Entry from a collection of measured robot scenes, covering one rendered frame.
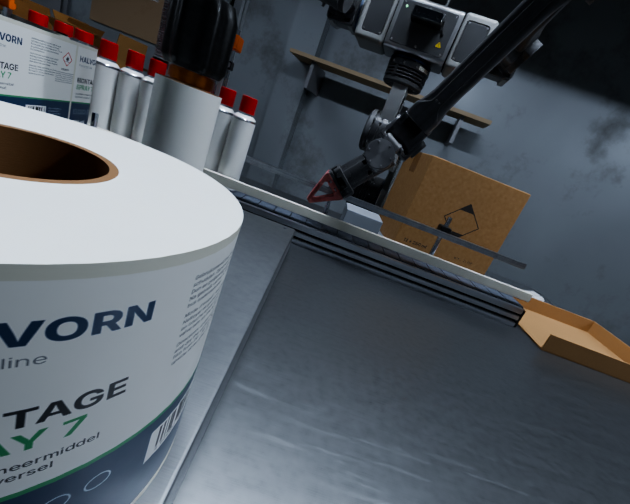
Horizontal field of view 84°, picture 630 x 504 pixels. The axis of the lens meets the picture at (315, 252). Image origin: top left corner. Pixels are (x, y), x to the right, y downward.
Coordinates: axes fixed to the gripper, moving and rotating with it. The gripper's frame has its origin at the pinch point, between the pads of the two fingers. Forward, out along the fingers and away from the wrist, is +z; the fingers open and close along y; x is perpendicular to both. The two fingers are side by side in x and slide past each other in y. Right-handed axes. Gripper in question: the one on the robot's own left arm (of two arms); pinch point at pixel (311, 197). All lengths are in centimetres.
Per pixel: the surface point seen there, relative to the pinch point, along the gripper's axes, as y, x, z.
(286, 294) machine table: 29.8, 8.3, 6.4
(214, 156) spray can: 1.7, -18.6, 13.7
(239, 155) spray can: 2.5, -15.9, 8.5
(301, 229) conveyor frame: 5.5, 4.4, 4.5
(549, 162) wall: -256, 102, -160
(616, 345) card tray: -4, 72, -48
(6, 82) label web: 36, -34, 19
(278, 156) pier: -287, -26, 53
